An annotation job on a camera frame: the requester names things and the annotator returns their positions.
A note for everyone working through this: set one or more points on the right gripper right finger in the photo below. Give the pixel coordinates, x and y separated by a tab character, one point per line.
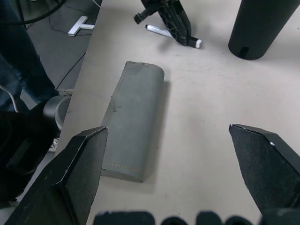
262	168

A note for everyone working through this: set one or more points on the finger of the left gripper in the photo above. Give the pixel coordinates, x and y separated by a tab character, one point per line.
143	14
175	21

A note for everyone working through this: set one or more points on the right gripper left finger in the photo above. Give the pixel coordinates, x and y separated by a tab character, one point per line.
70	175

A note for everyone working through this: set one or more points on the white marker with black cap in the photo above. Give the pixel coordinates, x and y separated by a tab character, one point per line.
155	29

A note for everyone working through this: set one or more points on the black tapered cup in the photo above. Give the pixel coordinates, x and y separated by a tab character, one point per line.
257	28

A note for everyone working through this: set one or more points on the grey glasses case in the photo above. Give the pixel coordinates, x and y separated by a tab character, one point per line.
133	112

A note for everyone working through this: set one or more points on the white shoe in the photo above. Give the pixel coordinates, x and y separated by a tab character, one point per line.
65	92
54	145

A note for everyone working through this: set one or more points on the black bulky shape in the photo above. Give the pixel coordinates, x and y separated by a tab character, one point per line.
23	145

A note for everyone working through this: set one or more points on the grey cylinder end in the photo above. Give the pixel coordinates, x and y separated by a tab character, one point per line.
62	112

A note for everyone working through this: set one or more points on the bystander person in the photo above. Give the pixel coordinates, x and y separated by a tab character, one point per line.
21	58

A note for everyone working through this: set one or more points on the silver metal bracket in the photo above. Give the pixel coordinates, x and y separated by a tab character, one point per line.
77	28

